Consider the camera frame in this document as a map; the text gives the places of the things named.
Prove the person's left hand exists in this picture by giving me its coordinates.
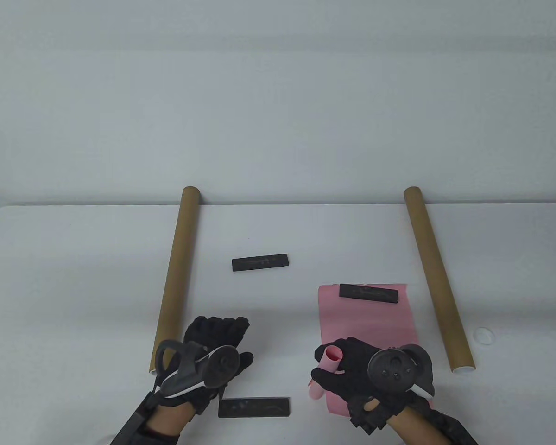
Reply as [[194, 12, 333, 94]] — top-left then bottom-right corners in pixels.
[[154, 316, 254, 414]]

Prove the gray tracking controller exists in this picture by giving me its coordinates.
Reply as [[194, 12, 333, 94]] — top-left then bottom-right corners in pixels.
[[155, 340, 240, 398], [367, 344, 435, 398]]

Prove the person's left forearm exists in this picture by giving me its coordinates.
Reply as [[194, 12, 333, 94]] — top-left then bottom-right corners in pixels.
[[146, 403, 195, 445]]

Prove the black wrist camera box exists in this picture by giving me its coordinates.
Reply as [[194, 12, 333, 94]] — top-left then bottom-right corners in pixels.
[[110, 392, 160, 445], [426, 408, 480, 445]]

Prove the brown cardboard mailing tube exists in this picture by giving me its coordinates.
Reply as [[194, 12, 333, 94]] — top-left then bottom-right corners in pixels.
[[149, 187, 201, 374], [404, 187, 476, 374]]

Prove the person's right forearm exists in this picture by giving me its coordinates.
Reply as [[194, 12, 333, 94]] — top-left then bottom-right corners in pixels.
[[389, 408, 445, 445]]

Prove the person's right hand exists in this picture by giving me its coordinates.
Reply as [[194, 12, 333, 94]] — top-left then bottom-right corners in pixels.
[[310, 337, 434, 434]]

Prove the pink paper sheet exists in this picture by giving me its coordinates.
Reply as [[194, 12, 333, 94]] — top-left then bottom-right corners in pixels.
[[317, 284, 434, 415], [308, 345, 343, 401]]

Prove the black bar paperweight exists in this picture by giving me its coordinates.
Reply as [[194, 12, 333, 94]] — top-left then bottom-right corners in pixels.
[[232, 254, 290, 272], [339, 284, 399, 305], [218, 397, 291, 418]]

